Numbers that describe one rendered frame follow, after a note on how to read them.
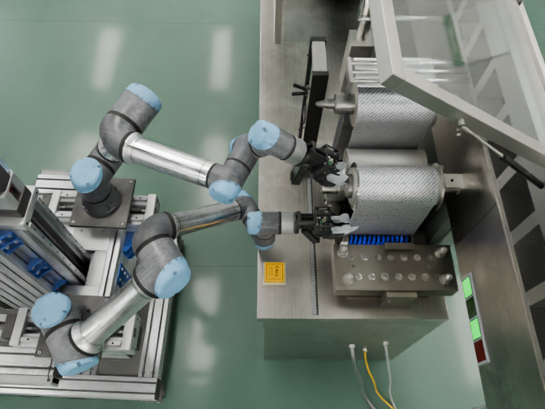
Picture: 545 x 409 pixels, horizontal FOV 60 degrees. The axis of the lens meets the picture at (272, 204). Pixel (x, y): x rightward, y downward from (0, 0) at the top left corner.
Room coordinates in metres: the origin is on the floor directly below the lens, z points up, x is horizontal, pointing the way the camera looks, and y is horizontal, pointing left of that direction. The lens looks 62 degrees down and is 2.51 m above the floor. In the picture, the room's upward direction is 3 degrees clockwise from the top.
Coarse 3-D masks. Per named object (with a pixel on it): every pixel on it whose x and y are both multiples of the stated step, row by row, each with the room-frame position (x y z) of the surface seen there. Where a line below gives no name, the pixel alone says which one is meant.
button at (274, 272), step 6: (264, 264) 0.60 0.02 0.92; (270, 264) 0.60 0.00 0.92; (276, 264) 0.60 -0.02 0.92; (282, 264) 0.60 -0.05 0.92; (264, 270) 0.57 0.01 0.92; (270, 270) 0.57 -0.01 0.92; (276, 270) 0.57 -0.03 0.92; (282, 270) 0.58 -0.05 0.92; (264, 276) 0.55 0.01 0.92; (270, 276) 0.55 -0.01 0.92; (276, 276) 0.55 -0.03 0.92; (282, 276) 0.55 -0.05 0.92; (270, 282) 0.53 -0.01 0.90; (276, 282) 0.54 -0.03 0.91; (282, 282) 0.54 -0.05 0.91
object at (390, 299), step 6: (384, 294) 0.49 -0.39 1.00; (390, 294) 0.48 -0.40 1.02; (396, 294) 0.48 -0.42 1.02; (402, 294) 0.48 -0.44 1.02; (408, 294) 0.48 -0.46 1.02; (414, 294) 0.49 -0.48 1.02; (384, 300) 0.47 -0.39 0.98; (390, 300) 0.47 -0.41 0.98; (396, 300) 0.47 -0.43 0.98; (402, 300) 0.47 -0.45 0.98; (408, 300) 0.47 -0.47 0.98; (384, 306) 0.47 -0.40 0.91; (390, 306) 0.47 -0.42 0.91; (396, 306) 0.47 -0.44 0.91; (402, 306) 0.47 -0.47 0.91
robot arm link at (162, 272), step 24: (168, 240) 0.53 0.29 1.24; (144, 264) 0.46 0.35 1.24; (168, 264) 0.45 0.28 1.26; (120, 288) 0.41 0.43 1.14; (144, 288) 0.40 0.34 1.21; (168, 288) 0.40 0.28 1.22; (96, 312) 0.35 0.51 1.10; (120, 312) 0.34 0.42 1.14; (72, 336) 0.28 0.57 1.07; (96, 336) 0.28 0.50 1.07; (72, 360) 0.22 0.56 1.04; (96, 360) 0.23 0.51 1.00
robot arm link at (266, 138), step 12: (264, 120) 0.76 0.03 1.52; (252, 132) 0.74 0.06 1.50; (264, 132) 0.72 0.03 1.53; (276, 132) 0.74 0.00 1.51; (288, 132) 0.76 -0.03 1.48; (252, 144) 0.71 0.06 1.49; (264, 144) 0.70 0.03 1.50; (276, 144) 0.71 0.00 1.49; (288, 144) 0.72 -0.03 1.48; (264, 156) 0.72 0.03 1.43; (276, 156) 0.71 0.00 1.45; (288, 156) 0.71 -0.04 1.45
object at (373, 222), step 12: (360, 216) 0.68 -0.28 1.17; (372, 216) 0.68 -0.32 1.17; (384, 216) 0.68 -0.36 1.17; (396, 216) 0.69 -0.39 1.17; (408, 216) 0.69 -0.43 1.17; (420, 216) 0.69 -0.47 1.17; (360, 228) 0.68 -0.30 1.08; (372, 228) 0.68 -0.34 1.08; (384, 228) 0.69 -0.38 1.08; (396, 228) 0.69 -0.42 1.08; (408, 228) 0.69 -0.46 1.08
